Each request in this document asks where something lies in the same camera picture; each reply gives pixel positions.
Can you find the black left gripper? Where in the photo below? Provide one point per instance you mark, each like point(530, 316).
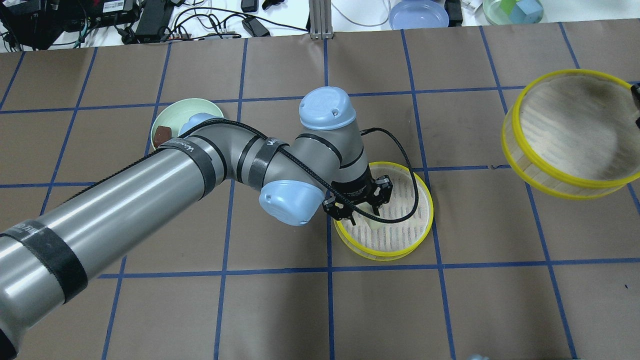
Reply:
point(353, 190)

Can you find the pale white bun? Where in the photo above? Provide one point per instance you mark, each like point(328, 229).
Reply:
point(373, 224)

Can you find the brown red bun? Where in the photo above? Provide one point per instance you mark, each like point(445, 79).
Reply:
point(161, 135)

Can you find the yellow rimmed steamer tier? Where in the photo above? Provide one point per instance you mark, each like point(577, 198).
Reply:
point(574, 134)

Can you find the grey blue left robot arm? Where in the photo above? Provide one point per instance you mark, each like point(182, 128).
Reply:
point(49, 260)

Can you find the blue plastic plate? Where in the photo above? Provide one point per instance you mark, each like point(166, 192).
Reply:
point(414, 14)

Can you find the light green bowl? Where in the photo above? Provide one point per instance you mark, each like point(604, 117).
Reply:
point(185, 114)

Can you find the black power adapter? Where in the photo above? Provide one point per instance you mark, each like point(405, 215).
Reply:
point(255, 28)

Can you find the clear bowl with blocks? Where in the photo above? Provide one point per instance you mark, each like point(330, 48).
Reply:
point(513, 12)

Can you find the black electronics box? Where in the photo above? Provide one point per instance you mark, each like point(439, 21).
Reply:
point(154, 20)

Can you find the aluminium frame post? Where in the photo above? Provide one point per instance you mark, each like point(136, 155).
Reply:
point(320, 19)

